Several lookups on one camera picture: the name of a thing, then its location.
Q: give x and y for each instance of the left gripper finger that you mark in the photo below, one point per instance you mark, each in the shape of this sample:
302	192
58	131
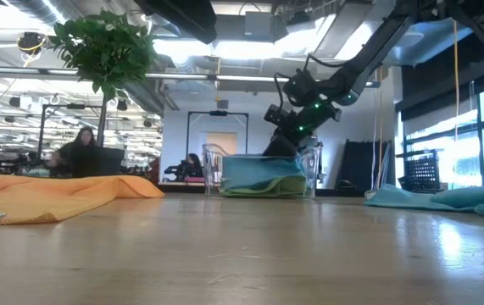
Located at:
182	17

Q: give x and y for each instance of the ceiling light bar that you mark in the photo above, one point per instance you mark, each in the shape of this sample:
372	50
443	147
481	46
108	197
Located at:
174	76

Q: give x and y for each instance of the black background rig frame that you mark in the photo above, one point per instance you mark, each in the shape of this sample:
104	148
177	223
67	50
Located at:
42	127

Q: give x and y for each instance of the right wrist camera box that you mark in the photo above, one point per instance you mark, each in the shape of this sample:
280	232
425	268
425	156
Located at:
277	115

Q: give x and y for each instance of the light blue microfiber towel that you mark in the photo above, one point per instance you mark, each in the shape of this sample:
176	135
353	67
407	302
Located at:
394	199
258	169

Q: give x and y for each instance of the green microfiber towel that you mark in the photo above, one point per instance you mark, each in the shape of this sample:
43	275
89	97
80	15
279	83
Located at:
267	188

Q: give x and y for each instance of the black background robot arm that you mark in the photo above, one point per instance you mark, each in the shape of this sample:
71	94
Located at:
174	171

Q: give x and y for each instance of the grey ceiling box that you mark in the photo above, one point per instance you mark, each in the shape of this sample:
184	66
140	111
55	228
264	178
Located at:
257	23

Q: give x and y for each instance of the black leaning board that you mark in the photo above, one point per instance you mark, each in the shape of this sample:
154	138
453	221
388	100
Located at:
360	165

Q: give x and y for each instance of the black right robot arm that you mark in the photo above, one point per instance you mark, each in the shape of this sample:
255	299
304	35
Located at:
364	55

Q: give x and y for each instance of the person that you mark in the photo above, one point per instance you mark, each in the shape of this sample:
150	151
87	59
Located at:
78	137
194	163

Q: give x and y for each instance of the green potted plant black pot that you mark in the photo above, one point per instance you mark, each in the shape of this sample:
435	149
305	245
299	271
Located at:
97	46

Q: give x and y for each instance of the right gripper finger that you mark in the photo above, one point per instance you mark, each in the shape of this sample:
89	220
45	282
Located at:
284	148

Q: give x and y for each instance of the clear plastic bin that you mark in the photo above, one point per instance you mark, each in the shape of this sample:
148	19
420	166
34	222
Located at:
209	169

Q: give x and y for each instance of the orange microfiber towel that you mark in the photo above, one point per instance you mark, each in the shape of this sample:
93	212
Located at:
55	195

